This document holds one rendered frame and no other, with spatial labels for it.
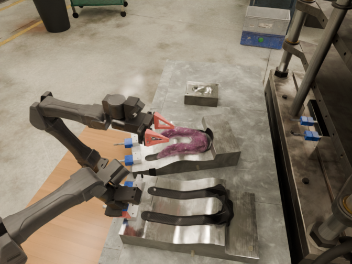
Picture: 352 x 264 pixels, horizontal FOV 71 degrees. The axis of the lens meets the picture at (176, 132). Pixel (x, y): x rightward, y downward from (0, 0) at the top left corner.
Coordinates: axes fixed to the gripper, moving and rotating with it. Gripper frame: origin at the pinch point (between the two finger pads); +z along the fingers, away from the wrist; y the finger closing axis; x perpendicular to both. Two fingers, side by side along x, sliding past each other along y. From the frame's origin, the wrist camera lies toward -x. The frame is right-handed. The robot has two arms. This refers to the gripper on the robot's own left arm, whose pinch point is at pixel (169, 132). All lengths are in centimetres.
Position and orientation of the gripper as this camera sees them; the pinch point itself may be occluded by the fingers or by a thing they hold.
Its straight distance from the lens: 82.0
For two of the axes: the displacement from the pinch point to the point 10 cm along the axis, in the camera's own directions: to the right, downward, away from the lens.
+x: -0.4, 6.9, 7.3
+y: 2.7, -6.9, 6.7
